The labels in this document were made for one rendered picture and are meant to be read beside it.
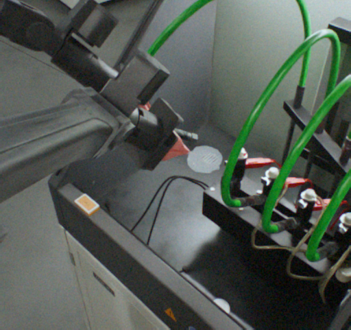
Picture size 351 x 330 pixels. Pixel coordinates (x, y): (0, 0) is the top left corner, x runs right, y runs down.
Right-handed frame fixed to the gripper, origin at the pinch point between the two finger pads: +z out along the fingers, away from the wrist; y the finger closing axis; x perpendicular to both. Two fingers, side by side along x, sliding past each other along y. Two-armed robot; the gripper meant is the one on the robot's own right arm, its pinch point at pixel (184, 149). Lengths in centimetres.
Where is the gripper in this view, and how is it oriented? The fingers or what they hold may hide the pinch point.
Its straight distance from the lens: 78.7
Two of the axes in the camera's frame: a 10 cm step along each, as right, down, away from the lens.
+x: -5.0, -5.9, 6.3
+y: 6.1, -7.6, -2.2
